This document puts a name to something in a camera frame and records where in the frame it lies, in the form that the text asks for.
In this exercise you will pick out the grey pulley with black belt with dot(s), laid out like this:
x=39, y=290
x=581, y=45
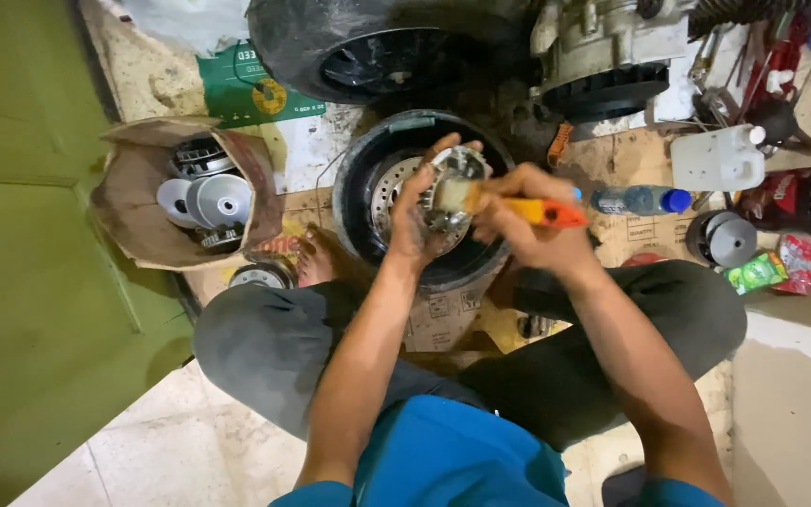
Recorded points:
x=722, y=239

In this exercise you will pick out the flattened brown cardboard sheet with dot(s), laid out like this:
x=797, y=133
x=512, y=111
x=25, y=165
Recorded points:
x=617, y=176

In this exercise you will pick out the green snack packet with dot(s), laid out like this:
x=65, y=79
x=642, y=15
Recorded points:
x=754, y=272

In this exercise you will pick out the clear bottle with blue cap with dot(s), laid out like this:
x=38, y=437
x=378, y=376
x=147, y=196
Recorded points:
x=641, y=200

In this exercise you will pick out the perforated metal disc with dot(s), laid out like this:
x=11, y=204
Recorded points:
x=386, y=197

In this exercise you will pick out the green cardboard sheet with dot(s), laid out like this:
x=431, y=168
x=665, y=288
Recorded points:
x=247, y=86

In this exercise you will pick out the person's right fingers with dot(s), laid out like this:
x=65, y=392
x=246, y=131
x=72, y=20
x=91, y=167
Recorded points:
x=522, y=184

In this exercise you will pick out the finned metal pulley part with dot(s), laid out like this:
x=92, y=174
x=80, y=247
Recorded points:
x=198, y=156

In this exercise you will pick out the person's dark grey trousers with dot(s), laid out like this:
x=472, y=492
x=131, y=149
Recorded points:
x=490, y=359

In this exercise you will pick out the silver pulley disc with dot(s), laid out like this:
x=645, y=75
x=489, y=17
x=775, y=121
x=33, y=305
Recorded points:
x=172, y=202
x=221, y=201

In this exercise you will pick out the brown cardboard box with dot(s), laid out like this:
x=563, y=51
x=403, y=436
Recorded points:
x=187, y=194

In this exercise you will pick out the heap of tools and parts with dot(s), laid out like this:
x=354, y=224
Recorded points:
x=764, y=77

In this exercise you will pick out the person's right hand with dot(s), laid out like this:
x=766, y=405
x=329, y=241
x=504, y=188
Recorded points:
x=525, y=229

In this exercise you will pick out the black scooter tyre with rim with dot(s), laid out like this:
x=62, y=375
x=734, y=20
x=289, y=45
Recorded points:
x=377, y=49

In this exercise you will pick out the red snack packet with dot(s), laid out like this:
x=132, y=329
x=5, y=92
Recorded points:
x=797, y=263

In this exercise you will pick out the green metal door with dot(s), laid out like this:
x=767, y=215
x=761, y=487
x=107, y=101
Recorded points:
x=46, y=267

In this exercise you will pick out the black round basin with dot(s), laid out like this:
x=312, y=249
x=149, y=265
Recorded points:
x=416, y=204

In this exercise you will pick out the white plastic sheet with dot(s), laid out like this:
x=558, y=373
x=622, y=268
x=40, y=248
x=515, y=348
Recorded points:
x=180, y=25

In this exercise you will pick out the person's left hand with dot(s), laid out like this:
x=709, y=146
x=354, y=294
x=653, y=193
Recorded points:
x=411, y=218

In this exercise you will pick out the person's blue shirt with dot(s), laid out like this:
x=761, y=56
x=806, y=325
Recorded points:
x=462, y=458

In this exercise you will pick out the person's left foot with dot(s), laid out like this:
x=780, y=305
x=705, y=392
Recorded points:
x=315, y=257

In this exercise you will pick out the grey scooter engine case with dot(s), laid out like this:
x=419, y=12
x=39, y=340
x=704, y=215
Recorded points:
x=606, y=56

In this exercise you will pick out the small metal part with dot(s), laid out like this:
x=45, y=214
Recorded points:
x=535, y=326

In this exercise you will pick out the round metal clutch part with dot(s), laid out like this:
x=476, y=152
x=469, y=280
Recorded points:
x=452, y=194

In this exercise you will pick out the red and black plastic bag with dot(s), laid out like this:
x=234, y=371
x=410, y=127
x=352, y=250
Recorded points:
x=803, y=201

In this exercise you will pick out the white plastic jerrycan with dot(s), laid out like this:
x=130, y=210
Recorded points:
x=716, y=159

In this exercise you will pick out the round metal clutch bell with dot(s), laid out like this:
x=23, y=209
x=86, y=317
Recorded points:
x=262, y=276

